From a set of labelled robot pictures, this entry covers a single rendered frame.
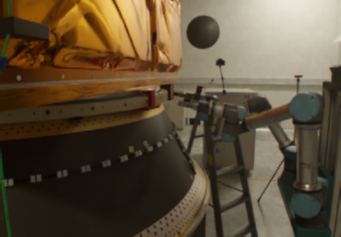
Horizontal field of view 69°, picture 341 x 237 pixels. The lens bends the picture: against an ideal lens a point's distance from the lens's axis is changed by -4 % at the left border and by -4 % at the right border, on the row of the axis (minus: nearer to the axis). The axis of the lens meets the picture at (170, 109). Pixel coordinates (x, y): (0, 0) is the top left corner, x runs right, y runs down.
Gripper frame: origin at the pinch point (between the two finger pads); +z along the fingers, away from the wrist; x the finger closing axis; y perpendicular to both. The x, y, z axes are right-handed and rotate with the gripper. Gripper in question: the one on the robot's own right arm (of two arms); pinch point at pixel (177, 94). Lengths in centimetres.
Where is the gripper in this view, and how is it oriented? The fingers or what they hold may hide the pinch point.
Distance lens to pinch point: 185.7
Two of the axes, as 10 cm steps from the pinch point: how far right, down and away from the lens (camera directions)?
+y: -1.7, 9.8, 0.8
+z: -9.4, -1.3, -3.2
